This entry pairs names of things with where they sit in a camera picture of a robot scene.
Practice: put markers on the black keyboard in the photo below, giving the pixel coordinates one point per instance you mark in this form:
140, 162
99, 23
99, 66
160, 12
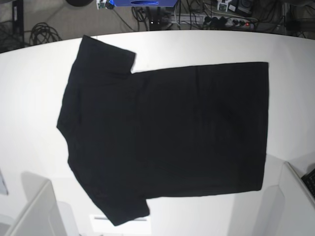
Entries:
309, 181

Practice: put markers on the white partition panel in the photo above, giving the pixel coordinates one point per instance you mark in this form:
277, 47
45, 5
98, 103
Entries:
43, 215
287, 209

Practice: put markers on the black T-shirt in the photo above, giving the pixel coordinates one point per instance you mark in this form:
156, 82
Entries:
178, 132

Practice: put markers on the white power strip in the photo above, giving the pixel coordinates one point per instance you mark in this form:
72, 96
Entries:
202, 20

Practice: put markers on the white partition panel right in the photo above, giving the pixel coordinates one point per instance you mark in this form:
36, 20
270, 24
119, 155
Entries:
287, 209

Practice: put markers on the blue box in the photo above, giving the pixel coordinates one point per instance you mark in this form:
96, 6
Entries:
149, 3

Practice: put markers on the white partition panel left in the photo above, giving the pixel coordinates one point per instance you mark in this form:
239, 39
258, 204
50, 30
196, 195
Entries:
43, 215

